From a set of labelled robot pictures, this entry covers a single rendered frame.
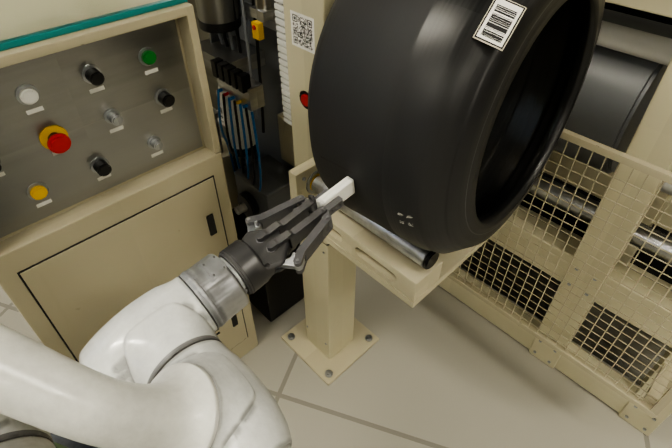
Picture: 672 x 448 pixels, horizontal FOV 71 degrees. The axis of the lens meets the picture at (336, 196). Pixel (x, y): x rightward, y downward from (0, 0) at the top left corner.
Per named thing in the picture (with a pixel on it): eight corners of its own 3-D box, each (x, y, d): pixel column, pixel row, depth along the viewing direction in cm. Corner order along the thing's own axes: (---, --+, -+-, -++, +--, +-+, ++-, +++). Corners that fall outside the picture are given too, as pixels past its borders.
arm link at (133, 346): (190, 301, 70) (241, 359, 63) (93, 376, 64) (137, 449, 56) (163, 258, 63) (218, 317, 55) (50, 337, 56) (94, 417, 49)
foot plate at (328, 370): (280, 338, 182) (280, 335, 181) (331, 298, 196) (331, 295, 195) (328, 386, 167) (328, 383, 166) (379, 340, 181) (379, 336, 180)
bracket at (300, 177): (290, 202, 114) (287, 170, 107) (398, 138, 135) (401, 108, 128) (299, 209, 112) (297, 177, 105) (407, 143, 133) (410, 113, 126)
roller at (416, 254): (305, 182, 110) (317, 168, 111) (311, 192, 114) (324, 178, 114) (424, 265, 91) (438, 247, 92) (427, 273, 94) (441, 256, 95)
